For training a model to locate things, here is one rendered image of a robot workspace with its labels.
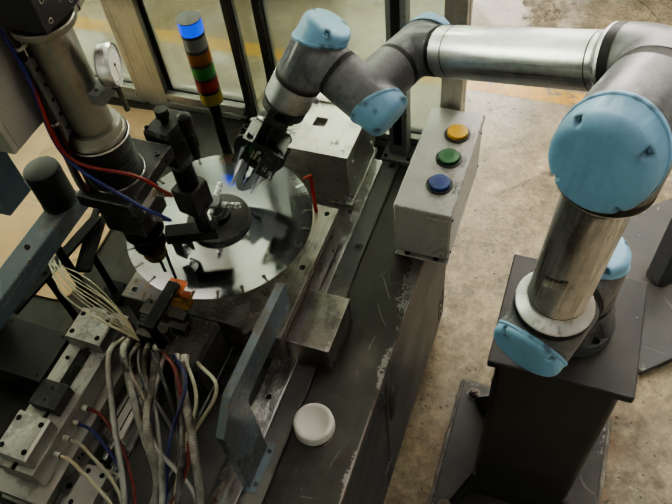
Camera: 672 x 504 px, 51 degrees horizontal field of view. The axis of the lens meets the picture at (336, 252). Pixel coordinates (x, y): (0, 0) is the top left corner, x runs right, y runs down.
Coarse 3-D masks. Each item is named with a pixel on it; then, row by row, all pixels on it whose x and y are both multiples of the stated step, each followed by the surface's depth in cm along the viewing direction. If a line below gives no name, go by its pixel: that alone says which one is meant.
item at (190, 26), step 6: (186, 12) 126; (192, 12) 126; (198, 12) 126; (180, 18) 125; (186, 18) 125; (192, 18) 125; (198, 18) 125; (180, 24) 124; (186, 24) 124; (192, 24) 124; (198, 24) 125; (180, 30) 126; (186, 30) 125; (192, 30) 125; (198, 30) 126; (186, 36) 126; (192, 36) 126; (198, 36) 126
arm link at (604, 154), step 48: (624, 96) 70; (576, 144) 72; (624, 144) 68; (576, 192) 75; (624, 192) 71; (576, 240) 85; (528, 288) 102; (576, 288) 92; (528, 336) 102; (576, 336) 101
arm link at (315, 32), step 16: (304, 16) 98; (320, 16) 98; (336, 16) 101; (304, 32) 98; (320, 32) 97; (336, 32) 98; (288, 48) 101; (304, 48) 99; (320, 48) 98; (336, 48) 98; (288, 64) 101; (304, 64) 100; (320, 64) 99; (288, 80) 102; (304, 80) 102; (320, 80) 100; (304, 96) 104
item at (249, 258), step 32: (224, 160) 132; (224, 192) 127; (256, 192) 126; (288, 192) 126; (256, 224) 122; (288, 224) 121; (192, 256) 119; (224, 256) 118; (256, 256) 118; (288, 256) 117; (160, 288) 115; (192, 288) 115; (224, 288) 114
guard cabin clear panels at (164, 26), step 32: (96, 0) 157; (160, 0) 150; (192, 0) 147; (288, 0) 139; (320, 0) 136; (352, 0) 134; (416, 0) 129; (96, 32) 165; (160, 32) 158; (224, 32) 151; (256, 32) 148; (288, 32) 145; (352, 32) 139; (384, 32) 137; (224, 64) 159; (256, 64) 155; (224, 96) 167; (256, 96) 163; (416, 96) 147; (416, 128) 154
